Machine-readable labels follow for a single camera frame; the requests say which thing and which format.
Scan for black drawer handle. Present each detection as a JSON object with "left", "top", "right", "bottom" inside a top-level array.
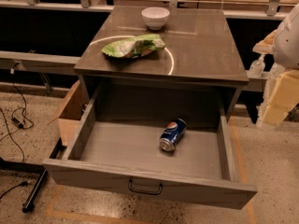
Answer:
[{"left": 128, "top": 179, "right": 163, "bottom": 196}]

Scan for clear sanitizer bottle left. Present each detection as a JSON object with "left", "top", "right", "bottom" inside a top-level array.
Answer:
[{"left": 248, "top": 54, "right": 265, "bottom": 77}]

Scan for grey cabinet counter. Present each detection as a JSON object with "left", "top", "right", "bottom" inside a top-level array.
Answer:
[{"left": 75, "top": 7, "right": 249, "bottom": 116}]

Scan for white bowl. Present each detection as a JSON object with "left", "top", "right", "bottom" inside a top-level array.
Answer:
[{"left": 141, "top": 7, "right": 170, "bottom": 30}]

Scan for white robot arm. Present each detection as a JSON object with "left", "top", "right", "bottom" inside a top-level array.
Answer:
[{"left": 252, "top": 4, "right": 299, "bottom": 129}]

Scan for blue pepsi can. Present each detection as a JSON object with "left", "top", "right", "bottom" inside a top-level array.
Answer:
[{"left": 159, "top": 119, "right": 186, "bottom": 152}]

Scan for cardboard box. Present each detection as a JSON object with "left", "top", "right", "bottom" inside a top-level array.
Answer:
[{"left": 50, "top": 80, "right": 87, "bottom": 147}]

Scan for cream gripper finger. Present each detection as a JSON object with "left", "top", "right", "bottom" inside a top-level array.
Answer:
[
  {"left": 252, "top": 30, "right": 277, "bottom": 54},
  {"left": 257, "top": 63, "right": 299, "bottom": 128}
]

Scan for green chip bag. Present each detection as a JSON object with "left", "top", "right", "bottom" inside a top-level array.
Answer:
[{"left": 102, "top": 34, "right": 165, "bottom": 59}]

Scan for black metal floor bar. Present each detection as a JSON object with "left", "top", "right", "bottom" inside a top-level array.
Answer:
[{"left": 21, "top": 137, "right": 64, "bottom": 214}]

